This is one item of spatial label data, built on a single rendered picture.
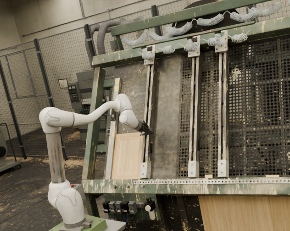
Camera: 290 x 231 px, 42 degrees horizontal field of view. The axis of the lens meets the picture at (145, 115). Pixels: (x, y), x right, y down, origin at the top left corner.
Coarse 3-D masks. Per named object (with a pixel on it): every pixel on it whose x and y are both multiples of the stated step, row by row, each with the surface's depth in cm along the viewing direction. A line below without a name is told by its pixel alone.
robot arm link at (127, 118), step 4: (124, 112) 286; (128, 112) 287; (132, 112) 290; (120, 116) 284; (124, 116) 282; (128, 116) 282; (132, 116) 286; (120, 120) 283; (124, 120) 281; (128, 120) 282; (132, 120) 284; (136, 120) 290; (124, 124) 283; (128, 124) 284; (132, 124) 286; (136, 124) 290; (132, 128) 292
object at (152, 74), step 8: (144, 48) 327; (144, 56) 328; (144, 64) 338; (152, 64) 336; (152, 72) 335; (152, 80) 333; (152, 88) 331; (152, 96) 330; (152, 104) 328; (152, 112) 327; (144, 120) 324; (152, 120) 326; (152, 128) 324; (144, 136) 319; (152, 136) 323; (144, 144) 317; (144, 152) 315; (144, 160) 315; (144, 168) 310; (144, 176) 308
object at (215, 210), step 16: (208, 208) 311; (224, 208) 305; (240, 208) 298; (256, 208) 293; (272, 208) 287; (288, 208) 281; (208, 224) 315; (224, 224) 309; (240, 224) 302; (256, 224) 296; (272, 224) 290; (288, 224) 284
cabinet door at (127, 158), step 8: (120, 136) 338; (128, 136) 334; (136, 136) 330; (120, 144) 335; (128, 144) 331; (136, 144) 327; (120, 152) 333; (128, 152) 329; (136, 152) 325; (120, 160) 331; (128, 160) 326; (136, 160) 323; (112, 168) 332; (120, 168) 328; (128, 168) 324; (136, 168) 320; (112, 176) 329; (120, 176) 325; (128, 176) 321; (136, 176) 318
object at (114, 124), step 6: (120, 78) 357; (120, 84) 356; (114, 90) 354; (120, 90) 355; (114, 96) 352; (114, 126) 342; (114, 132) 340; (114, 138) 339; (114, 144) 338; (108, 150) 337; (108, 156) 335; (108, 162) 333; (108, 168) 331; (108, 174) 329
